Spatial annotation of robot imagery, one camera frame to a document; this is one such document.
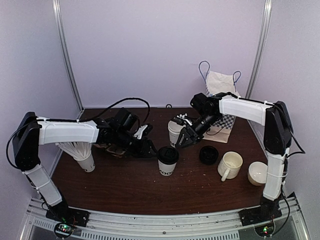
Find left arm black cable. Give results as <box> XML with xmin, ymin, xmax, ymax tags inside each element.
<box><xmin>6</xmin><ymin>97</ymin><xmax>151</xmax><ymax>171</ymax></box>

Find aluminium front rail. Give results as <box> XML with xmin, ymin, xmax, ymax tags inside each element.
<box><xmin>19</xmin><ymin>192</ymin><xmax>311</xmax><ymax>240</ymax></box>

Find left aluminium frame post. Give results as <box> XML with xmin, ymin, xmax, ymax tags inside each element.
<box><xmin>52</xmin><ymin>0</ymin><xmax>84</xmax><ymax>112</ymax></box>

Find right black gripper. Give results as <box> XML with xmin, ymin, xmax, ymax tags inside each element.
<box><xmin>175</xmin><ymin>112</ymin><xmax>220</xmax><ymax>149</ymax></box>

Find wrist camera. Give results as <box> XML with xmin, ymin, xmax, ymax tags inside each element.
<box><xmin>171</xmin><ymin>113</ymin><xmax>193</xmax><ymax>126</ymax></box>
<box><xmin>133</xmin><ymin>123</ymin><xmax>153</xmax><ymax>140</ymax></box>

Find paper cup holding straws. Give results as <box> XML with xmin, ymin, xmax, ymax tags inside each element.
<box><xmin>75</xmin><ymin>152</ymin><xmax>96</xmax><ymax>173</ymax></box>

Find white paper cups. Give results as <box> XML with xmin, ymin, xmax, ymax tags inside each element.
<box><xmin>167</xmin><ymin>120</ymin><xmax>184</xmax><ymax>147</ymax></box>

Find white paper cup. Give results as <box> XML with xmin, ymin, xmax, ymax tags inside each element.
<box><xmin>158</xmin><ymin>160</ymin><xmax>177</xmax><ymax>176</ymax></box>

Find blue checkered paper bag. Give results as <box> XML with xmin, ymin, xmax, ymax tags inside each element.
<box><xmin>198</xmin><ymin>60</ymin><xmax>243</xmax><ymax>144</ymax></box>

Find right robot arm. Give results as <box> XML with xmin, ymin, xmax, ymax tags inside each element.
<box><xmin>172</xmin><ymin>92</ymin><xmax>293</xmax><ymax>221</ymax></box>

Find right aluminium frame post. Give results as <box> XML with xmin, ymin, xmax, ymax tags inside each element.
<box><xmin>245</xmin><ymin>0</ymin><xmax>273</xmax><ymax>98</ymax></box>

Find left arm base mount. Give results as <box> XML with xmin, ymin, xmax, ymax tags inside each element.
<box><xmin>45</xmin><ymin>201</ymin><xmax>90</xmax><ymax>227</ymax></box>

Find black cup lid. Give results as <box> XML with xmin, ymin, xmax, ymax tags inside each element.
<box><xmin>157</xmin><ymin>146</ymin><xmax>180</xmax><ymax>165</ymax></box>

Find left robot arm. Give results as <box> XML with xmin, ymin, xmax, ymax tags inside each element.
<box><xmin>9</xmin><ymin>107</ymin><xmax>157</xmax><ymax>222</ymax></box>

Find cream ceramic bowl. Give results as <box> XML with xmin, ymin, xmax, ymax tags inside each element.
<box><xmin>247</xmin><ymin>161</ymin><xmax>268</xmax><ymax>187</ymax></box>

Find aluminium frame post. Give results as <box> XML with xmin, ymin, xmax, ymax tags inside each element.
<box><xmin>245</xmin><ymin>0</ymin><xmax>273</xmax><ymax>98</ymax></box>
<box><xmin>52</xmin><ymin>0</ymin><xmax>84</xmax><ymax>112</ymax></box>

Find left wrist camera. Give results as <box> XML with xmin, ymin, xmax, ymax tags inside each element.
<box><xmin>133</xmin><ymin>123</ymin><xmax>153</xmax><ymax>140</ymax></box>

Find cream ceramic mug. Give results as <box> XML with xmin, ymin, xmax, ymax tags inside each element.
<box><xmin>217</xmin><ymin>151</ymin><xmax>243</xmax><ymax>182</ymax></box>

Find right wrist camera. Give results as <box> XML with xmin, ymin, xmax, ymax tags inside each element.
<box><xmin>171</xmin><ymin>113</ymin><xmax>193</xmax><ymax>126</ymax></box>

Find stack of black lids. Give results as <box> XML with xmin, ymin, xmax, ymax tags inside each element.
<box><xmin>199</xmin><ymin>145</ymin><xmax>219</xmax><ymax>165</ymax></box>

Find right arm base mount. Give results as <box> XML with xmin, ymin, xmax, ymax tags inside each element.
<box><xmin>238</xmin><ymin>203</ymin><xmax>283</xmax><ymax>227</ymax></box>

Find cardboard cup carrier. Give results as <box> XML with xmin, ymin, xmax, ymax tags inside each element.
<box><xmin>93</xmin><ymin>143</ymin><xmax>126</xmax><ymax>158</ymax></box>

